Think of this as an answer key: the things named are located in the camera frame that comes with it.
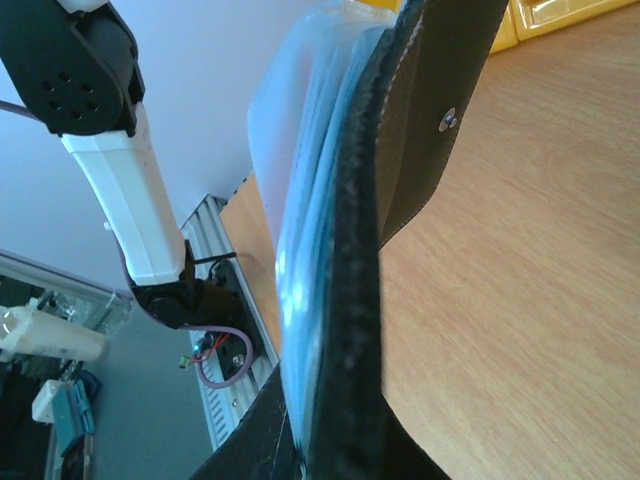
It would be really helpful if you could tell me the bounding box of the yellow bin middle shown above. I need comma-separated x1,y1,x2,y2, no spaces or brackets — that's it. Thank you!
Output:
510,0,637,41

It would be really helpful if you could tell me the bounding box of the grey slotted cable duct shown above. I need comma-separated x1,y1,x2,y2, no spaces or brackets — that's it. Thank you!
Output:
199,359,241,451

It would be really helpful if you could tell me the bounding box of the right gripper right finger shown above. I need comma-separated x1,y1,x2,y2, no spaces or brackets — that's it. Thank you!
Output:
349,390,450,480

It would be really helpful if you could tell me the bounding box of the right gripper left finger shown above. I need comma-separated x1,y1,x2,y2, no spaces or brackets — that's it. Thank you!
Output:
192,369,300,480

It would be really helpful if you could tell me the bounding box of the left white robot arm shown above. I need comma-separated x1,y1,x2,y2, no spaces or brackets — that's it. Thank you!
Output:
1,1,243,332

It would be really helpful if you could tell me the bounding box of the yellow bin left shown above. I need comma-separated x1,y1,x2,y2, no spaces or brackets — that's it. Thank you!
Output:
490,2,520,54

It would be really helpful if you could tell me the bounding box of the black leather card holder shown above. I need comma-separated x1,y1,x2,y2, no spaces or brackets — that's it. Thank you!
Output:
247,1,506,479

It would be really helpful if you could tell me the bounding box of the yellow bin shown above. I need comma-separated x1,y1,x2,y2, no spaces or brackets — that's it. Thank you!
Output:
490,2,520,54
510,0,637,41

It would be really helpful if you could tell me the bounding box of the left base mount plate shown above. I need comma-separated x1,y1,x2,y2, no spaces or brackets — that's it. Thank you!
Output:
204,260,264,381

